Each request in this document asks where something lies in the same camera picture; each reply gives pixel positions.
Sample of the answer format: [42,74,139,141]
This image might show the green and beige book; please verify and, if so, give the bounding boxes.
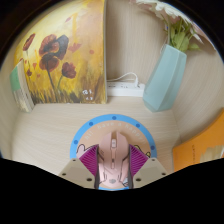
[9,59,35,113]

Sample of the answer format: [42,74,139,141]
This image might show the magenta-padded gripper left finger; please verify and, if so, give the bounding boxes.
[58,143,100,189]

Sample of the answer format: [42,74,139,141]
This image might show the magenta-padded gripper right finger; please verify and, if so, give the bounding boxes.
[128,143,168,189]

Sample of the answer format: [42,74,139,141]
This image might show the yellow poppy flower painting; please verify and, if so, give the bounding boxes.
[13,0,108,105]

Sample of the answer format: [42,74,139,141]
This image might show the round blue cartoon mouse pad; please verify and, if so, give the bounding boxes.
[69,113,158,191]

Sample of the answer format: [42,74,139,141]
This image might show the white power cable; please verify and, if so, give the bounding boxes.
[107,71,141,88]

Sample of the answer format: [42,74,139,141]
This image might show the pale green faceted vase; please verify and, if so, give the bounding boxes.
[142,44,188,113]

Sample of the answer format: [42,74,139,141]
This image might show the pink computer mouse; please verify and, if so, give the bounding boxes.
[95,130,132,189]

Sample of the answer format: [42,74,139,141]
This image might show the white power strip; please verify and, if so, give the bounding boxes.
[106,83,147,98]

